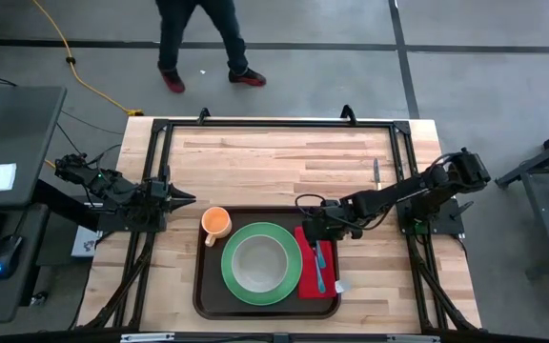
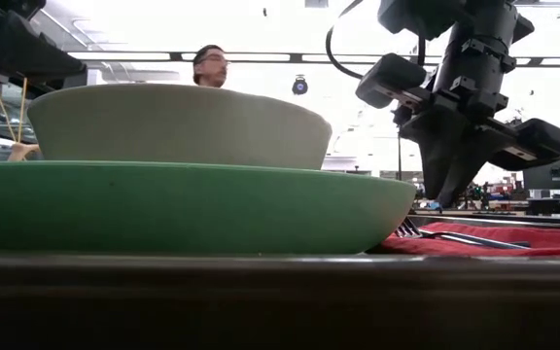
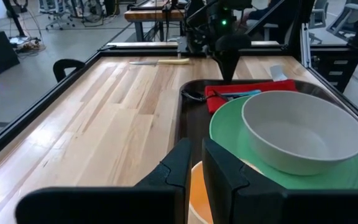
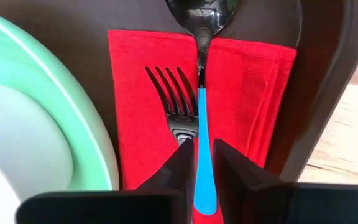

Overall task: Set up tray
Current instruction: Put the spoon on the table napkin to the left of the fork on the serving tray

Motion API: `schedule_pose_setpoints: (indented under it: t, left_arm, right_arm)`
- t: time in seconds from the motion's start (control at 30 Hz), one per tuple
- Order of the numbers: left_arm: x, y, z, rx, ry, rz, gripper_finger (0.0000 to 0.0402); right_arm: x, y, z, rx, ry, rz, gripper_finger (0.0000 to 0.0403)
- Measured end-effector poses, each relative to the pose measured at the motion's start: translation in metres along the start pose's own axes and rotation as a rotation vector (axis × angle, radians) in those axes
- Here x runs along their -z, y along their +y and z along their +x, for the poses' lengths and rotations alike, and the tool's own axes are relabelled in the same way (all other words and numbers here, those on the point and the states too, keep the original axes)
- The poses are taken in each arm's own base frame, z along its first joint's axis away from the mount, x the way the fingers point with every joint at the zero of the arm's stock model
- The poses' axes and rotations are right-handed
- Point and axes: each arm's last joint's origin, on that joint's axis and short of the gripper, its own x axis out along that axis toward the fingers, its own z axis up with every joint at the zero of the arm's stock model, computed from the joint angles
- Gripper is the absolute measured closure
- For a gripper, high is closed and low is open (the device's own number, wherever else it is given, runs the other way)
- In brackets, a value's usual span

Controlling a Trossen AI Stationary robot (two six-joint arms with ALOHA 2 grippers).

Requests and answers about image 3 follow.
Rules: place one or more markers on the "wooden workbench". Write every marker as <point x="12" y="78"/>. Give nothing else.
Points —
<point x="154" y="15"/>

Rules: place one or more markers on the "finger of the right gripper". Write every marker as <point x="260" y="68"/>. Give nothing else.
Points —
<point x="232" y="49"/>

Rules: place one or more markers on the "peach plastic mug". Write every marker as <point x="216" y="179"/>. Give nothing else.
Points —
<point x="199" y="199"/>

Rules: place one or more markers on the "red cloth napkin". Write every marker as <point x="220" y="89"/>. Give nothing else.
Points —
<point x="275" y="85"/>

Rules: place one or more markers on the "black drawer cart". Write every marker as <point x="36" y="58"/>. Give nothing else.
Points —
<point x="334" y="68"/>

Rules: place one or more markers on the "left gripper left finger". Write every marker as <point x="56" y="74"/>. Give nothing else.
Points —
<point x="120" y="208"/>

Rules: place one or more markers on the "grey plastic bowl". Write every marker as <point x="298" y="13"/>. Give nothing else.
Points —
<point x="303" y="133"/>

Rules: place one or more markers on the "green plastic plate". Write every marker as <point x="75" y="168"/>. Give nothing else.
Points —
<point x="228" y="130"/>

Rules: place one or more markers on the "grey office chair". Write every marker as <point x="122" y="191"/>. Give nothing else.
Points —
<point x="317" y="15"/>
<point x="56" y="12"/>
<point x="350" y="15"/>

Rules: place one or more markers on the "black aluminium table frame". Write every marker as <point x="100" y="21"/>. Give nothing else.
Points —
<point x="57" y="90"/>

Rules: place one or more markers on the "dark brown serving tray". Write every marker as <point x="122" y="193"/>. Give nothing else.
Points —
<point x="191" y="130"/>

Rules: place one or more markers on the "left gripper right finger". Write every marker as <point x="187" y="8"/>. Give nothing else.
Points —
<point x="259" y="205"/>

